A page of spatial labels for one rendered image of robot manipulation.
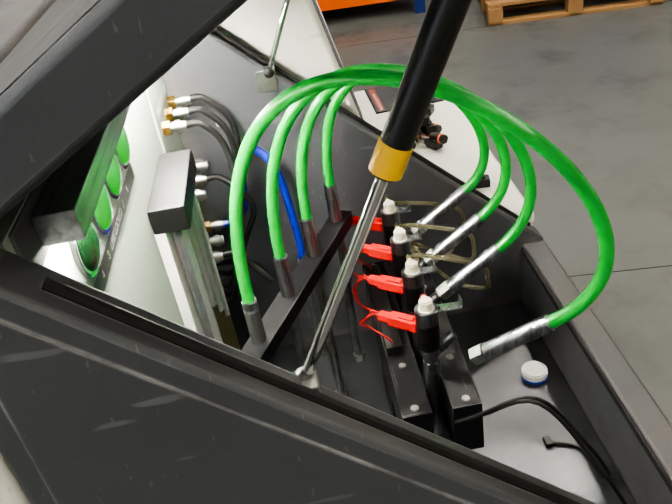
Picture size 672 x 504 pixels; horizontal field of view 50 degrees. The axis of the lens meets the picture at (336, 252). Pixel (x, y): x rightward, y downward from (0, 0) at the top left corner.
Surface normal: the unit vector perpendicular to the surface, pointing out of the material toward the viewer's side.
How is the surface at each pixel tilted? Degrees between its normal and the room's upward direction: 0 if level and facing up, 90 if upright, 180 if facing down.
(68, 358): 90
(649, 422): 0
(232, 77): 90
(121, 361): 90
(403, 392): 0
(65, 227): 90
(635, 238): 0
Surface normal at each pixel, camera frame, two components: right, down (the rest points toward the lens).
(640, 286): -0.14, -0.83
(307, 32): 0.11, 0.53
